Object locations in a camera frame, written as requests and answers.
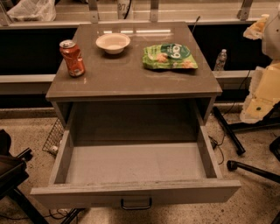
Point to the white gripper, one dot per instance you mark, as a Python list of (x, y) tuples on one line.
[(271, 36)]

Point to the orange soda can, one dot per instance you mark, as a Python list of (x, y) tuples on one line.
[(72, 56)]

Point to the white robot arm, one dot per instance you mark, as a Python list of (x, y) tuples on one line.
[(270, 42)]

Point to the open top drawer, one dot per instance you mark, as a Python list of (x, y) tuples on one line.
[(169, 173)]

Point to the clear water bottle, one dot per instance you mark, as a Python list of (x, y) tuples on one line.
[(221, 60)]

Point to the black stand leg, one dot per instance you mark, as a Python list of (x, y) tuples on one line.
[(239, 148)]

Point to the green chip bag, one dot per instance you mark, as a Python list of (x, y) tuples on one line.
[(168, 56)]

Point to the grey cabinet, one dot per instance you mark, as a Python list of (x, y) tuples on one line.
[(118, 101)]

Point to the white bowl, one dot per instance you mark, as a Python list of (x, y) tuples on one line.
[(113, 43)]

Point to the white plastic bag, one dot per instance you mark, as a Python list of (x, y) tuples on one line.
[(33, 10)]

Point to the black drawer handle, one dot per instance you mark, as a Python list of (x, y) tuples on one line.
[(131, 205)]

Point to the wire mesh basket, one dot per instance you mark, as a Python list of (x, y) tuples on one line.
[(53, 141)]

